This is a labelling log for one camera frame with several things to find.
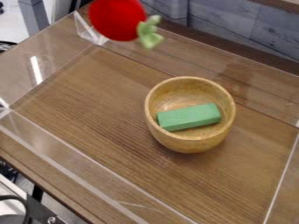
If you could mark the red plush strawberry fruit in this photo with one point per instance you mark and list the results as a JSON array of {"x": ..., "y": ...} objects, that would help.
[{"x": 120, "y": 20}]

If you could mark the black table leg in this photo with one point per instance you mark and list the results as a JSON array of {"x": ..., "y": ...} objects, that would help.
[{"x": 37, "y": 193}]

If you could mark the grey post top left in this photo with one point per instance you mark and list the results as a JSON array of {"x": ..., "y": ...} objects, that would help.
[{"x": 33, "y": 15}]

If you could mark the light wooden bowl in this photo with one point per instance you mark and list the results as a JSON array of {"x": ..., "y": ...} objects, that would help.
[{"x": 180, "y": 92}]

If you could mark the clear acrylic corner bracket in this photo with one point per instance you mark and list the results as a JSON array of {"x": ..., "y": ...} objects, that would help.
[{"x": 86, "y": 31}]

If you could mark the clear acrylic enclosure wall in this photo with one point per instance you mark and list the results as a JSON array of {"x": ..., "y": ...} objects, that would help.
[{"x": 73, "y": 132}]

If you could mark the green rectangular block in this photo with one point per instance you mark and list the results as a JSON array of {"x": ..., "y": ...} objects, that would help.
[{"x": 191, "y": 117}]

